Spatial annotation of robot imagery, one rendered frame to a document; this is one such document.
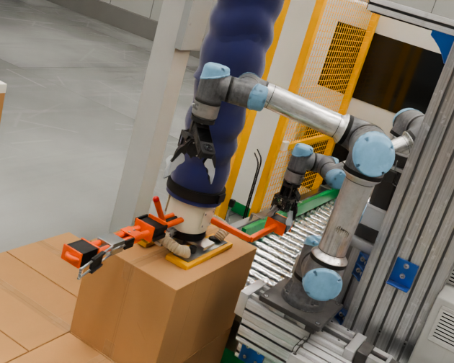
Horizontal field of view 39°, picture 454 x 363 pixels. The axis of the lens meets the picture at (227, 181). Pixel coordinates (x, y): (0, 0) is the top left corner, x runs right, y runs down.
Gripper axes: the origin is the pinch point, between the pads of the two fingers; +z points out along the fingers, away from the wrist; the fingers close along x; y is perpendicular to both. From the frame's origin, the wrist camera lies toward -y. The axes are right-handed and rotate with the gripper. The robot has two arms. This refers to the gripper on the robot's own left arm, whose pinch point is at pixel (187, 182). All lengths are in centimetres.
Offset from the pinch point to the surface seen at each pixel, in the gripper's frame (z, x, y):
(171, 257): 42, -15, 31
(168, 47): -7, -46, 186
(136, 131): 47, -41, 192
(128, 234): 29.8, 6.3, 22.1
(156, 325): 60, -9, 14
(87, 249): 28.8, 22.7, 7.8
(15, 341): 84, 33, 36
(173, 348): 73, -20, 17
